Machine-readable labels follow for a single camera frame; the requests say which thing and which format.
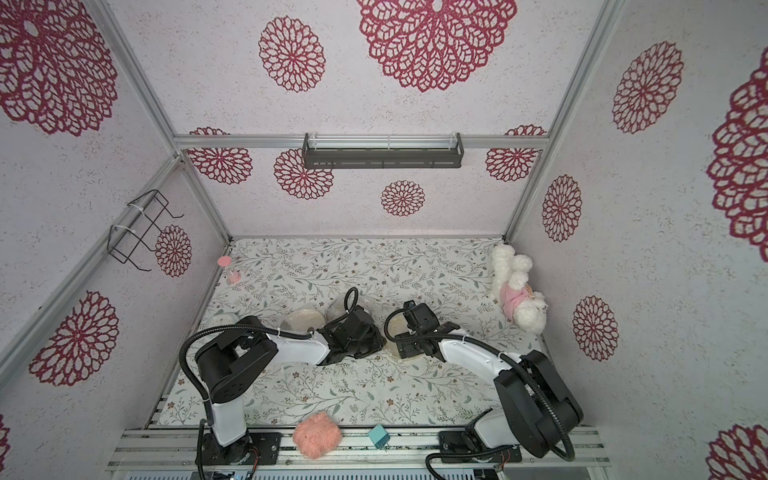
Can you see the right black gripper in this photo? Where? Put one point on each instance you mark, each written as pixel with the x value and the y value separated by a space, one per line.
pixel 409 337

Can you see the aluminium front rail frame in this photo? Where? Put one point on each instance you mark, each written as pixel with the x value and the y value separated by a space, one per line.
pixel 169 449

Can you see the teal small cube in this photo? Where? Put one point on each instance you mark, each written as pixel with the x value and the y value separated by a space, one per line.
pixel 379 436

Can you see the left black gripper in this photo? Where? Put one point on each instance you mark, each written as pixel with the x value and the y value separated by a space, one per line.
pixel 377 338

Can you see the pink fluffy ball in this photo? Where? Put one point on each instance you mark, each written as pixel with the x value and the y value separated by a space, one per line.
pixel 317 435

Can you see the white plush poodle pink shirt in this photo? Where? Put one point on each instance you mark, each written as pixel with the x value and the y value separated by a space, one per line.
pixel 520 304

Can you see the black wall shelf rail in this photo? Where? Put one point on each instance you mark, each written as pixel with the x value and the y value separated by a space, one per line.
pixel 382 153

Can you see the bubble-wrapped plate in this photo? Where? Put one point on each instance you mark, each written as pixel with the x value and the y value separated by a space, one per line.
pixel 337 308
pixel 304 320

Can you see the cream dinner plate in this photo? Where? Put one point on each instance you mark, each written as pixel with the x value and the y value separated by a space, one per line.
pixel 391 348

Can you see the black wire wall rack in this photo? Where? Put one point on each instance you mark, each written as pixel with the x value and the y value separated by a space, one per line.
pixel 126 239

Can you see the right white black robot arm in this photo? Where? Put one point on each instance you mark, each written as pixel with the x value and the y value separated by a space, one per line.
pixel 537 410

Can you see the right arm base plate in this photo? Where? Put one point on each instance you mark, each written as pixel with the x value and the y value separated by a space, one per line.
pixel 462 447

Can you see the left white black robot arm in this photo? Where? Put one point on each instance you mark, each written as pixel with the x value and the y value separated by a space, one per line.
pixel 222 362

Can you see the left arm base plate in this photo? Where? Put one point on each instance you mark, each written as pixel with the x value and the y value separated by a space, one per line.
pixel 252 449

